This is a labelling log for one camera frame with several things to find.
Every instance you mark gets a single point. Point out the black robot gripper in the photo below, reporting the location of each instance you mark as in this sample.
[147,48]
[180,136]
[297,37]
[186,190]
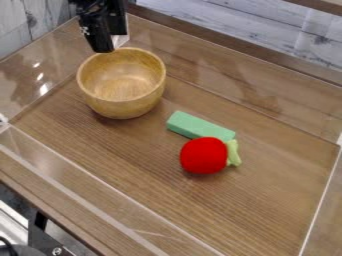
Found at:
[92,21]

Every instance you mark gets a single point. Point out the light wooden bowl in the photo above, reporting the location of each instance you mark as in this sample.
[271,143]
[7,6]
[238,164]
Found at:
[122,82]

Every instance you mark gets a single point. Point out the clear acrylic front barrier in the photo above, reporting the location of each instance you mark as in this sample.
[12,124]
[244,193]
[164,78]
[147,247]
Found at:
[101,216]

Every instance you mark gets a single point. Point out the green rectangular block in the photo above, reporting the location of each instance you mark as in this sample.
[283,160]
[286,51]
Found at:
[194,127]

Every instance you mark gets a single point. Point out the red plush apple toy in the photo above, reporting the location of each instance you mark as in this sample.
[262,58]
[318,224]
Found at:
[207,155]

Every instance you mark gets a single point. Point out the clear acrylic corner bracket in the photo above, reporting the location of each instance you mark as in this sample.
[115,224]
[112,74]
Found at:
[119,39]

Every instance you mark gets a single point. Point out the black table leg bracket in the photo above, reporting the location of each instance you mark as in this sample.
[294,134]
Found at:
[40,240]

